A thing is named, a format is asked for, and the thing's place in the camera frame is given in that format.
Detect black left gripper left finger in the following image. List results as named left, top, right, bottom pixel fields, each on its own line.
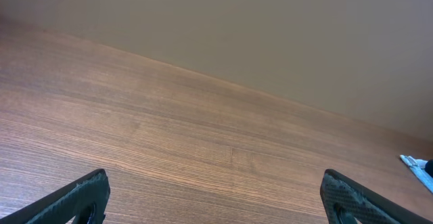
left=1, top=169, right=110, bottom=224

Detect light blue denim jeans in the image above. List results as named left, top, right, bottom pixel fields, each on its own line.
left=400, top=155, right=433, bottom=192

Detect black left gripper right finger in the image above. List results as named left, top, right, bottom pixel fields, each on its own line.
left=320, top=169, right=432, bottom=224

